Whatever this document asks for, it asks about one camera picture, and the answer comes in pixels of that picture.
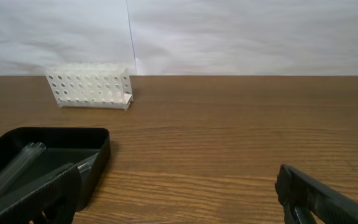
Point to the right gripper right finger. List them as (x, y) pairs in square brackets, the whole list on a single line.
[(315, 199)]

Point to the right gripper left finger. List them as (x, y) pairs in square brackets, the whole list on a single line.
[(36, 199)]

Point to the black tray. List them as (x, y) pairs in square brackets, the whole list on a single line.
[(73, 137)]

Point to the white test tube rack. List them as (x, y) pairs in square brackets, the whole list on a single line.
[(89, 87)]

